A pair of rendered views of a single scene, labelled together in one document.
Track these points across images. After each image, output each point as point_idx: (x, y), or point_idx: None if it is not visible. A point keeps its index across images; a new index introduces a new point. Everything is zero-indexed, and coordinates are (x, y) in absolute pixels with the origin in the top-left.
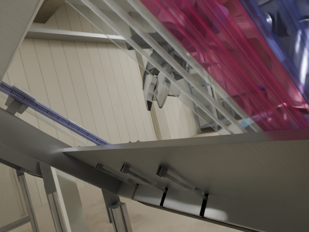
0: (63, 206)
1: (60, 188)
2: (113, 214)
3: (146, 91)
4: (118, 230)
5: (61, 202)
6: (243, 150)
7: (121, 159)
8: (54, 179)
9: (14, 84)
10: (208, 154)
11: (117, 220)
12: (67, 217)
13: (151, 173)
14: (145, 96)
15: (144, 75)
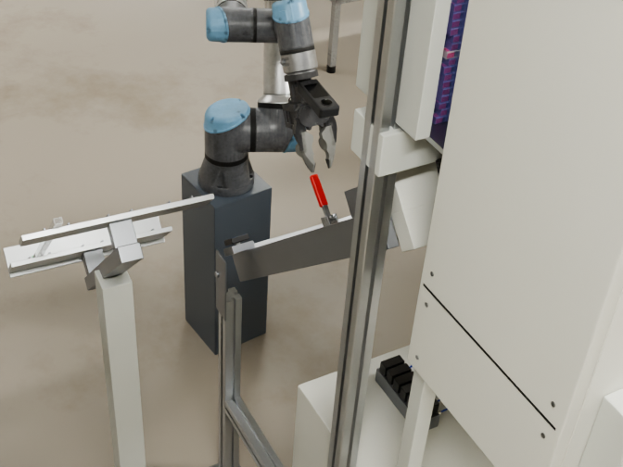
0: (126, 359)
1: (135, 331)
2: (235, 306)
3: (311, 153)
4: (239, 320)
5: (120, 356)
6: None
7: None
8: (115, 325)
9: (213, 195)
10: None
11: (241, 309)
12: (137, 368)
13: None
14: (311, 158)
15: (298, 132)
